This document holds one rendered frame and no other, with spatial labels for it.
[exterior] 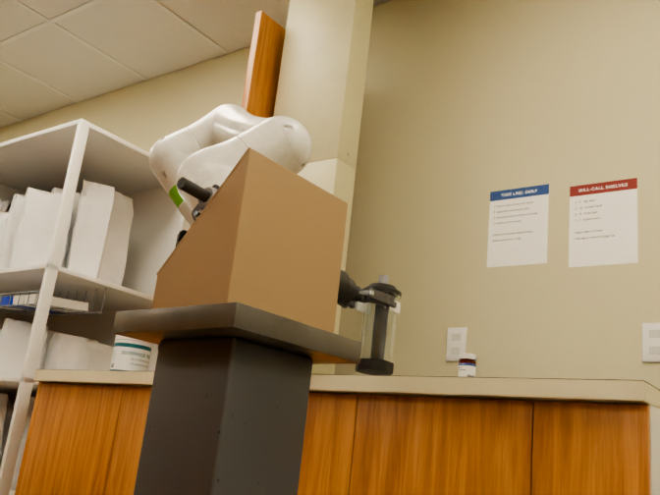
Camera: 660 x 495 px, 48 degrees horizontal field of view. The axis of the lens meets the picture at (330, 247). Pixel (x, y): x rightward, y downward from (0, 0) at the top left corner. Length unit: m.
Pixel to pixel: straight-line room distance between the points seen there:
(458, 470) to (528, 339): 0.84
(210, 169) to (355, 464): 0.81
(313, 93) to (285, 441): 1.63
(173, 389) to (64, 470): 1.38
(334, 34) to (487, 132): 0.65
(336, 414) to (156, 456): 0.69
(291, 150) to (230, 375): 0.51
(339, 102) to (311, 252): 1.29
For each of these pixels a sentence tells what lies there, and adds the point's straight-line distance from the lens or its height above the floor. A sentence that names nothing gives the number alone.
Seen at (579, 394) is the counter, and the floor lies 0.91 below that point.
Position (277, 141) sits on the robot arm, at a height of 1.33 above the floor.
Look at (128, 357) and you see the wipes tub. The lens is 2.73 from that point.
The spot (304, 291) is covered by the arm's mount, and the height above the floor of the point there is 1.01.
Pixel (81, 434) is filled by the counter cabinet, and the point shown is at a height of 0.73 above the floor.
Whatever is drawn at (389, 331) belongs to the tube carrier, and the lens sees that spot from 2.02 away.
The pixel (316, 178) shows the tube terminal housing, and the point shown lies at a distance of 2.54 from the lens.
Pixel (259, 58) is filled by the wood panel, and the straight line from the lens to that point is 2.90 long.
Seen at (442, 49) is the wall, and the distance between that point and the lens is 3.07.
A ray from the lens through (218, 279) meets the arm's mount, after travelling 1.25.
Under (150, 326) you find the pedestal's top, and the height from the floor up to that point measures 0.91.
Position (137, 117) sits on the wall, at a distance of 4.24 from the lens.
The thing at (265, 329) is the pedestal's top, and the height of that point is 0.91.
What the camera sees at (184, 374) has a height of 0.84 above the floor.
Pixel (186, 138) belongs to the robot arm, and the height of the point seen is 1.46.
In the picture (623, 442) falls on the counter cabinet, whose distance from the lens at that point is 1.62.
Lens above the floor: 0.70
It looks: 17 degrees up
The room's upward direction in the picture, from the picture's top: 6 degrees clockwise
